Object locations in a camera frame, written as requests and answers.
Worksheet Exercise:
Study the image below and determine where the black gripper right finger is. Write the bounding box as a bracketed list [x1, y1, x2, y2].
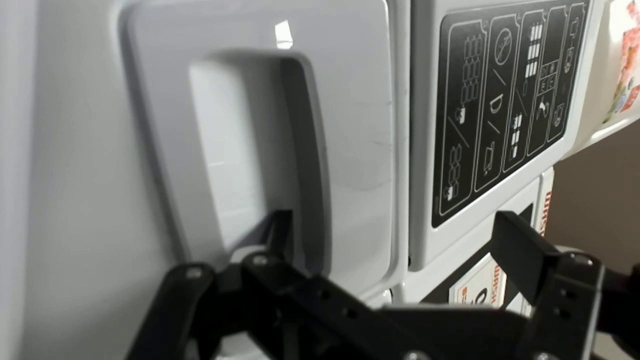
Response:
[493, 211, 606, 360]

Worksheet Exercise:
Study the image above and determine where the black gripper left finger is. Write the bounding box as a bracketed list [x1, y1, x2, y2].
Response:
[126, 211, 349, 360]

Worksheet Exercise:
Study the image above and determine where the white washing machine number 8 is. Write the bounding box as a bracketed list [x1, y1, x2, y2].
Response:
[0, 0, 609, 360]

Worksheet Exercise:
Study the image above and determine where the white detergent bottle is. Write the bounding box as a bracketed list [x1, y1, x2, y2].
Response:
[577, 0, 640, 146]

